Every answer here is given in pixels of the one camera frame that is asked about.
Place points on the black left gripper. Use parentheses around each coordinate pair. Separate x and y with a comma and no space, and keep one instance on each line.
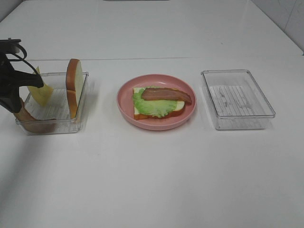
(11,79)

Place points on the yellow cheese slice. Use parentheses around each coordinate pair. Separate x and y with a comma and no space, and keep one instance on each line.
(41,95)

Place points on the bacon strip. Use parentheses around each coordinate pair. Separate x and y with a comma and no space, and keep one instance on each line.
(24,116)
(150,94)

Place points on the green lettuce leaf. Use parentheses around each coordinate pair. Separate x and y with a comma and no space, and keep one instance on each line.
(154,108)

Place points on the bread slice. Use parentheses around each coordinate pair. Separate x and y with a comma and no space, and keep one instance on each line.
(179,108)
(74,85)

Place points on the left clear plastic tray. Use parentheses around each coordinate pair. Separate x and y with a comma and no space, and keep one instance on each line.
(54,117)

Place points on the clear plastic tray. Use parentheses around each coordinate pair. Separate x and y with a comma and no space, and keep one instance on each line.
(54,117)
(235,100)

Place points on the pink round plate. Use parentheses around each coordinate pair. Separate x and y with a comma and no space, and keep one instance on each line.
(125,103)

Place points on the right clear plastic tray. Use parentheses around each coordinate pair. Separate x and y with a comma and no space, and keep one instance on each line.
(235,100)

